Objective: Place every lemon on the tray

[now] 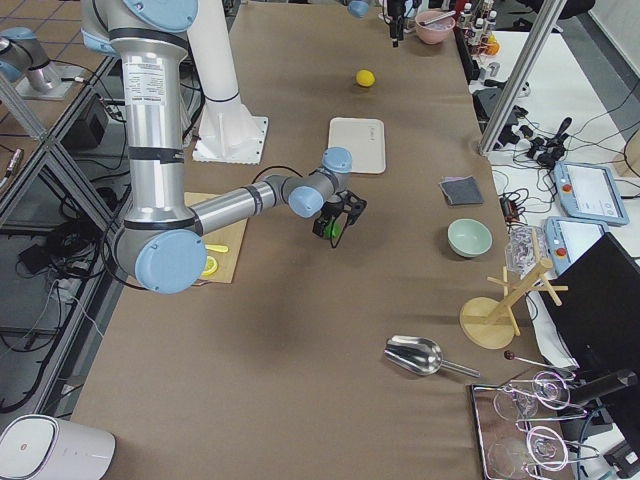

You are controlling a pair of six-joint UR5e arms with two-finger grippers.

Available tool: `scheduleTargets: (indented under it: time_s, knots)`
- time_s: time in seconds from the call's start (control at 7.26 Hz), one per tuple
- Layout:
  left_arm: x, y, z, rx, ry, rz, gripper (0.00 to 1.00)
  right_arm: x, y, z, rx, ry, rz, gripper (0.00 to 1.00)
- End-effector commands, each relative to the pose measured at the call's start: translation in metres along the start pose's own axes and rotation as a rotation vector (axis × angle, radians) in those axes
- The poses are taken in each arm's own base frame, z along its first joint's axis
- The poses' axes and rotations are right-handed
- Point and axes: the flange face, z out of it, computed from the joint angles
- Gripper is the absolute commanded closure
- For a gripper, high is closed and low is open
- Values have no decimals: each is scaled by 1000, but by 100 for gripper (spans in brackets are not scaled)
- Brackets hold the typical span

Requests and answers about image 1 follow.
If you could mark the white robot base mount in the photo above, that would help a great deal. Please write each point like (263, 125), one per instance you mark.
(228, 132)

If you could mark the yellow lemon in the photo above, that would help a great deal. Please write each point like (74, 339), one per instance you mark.
(365, 78)

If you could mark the white router box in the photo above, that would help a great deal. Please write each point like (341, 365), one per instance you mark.
(42, 447)

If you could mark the mint green bowl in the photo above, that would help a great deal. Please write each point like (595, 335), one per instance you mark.
(469, 238)

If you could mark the black monitor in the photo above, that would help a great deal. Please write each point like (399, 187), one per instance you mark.
(598, 320)

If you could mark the wooden mug tree stand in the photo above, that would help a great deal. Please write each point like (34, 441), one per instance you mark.
(490, 323)

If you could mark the green lime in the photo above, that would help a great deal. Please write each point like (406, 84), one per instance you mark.
(332, 230)

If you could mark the white rabbit tray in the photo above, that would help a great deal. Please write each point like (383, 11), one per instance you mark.
(364, 139)

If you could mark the black wire rack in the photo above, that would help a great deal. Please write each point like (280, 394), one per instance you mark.
(518, 428)

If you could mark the grey folded cloth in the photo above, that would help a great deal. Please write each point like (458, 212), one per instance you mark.
(462, 193)

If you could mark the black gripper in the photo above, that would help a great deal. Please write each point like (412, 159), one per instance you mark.
(331, 208)

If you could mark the lemon slice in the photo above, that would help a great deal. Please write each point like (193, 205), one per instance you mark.
(211, 267)

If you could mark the pink ribbed bowl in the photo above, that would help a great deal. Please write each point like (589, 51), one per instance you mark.
(432, 26)

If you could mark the metal scoop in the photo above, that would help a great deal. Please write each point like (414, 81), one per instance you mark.
(421, 356)

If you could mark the yellow plastic knife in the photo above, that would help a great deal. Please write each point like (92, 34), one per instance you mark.
(217, 248)

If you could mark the wooden cutting board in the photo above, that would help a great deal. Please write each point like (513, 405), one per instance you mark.
(232, 236)

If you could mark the blue teach pendant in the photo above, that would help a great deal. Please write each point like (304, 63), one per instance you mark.
(569, 238)
(588, 191)

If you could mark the aluminium frame post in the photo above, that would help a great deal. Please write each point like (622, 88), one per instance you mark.
(536, 39)

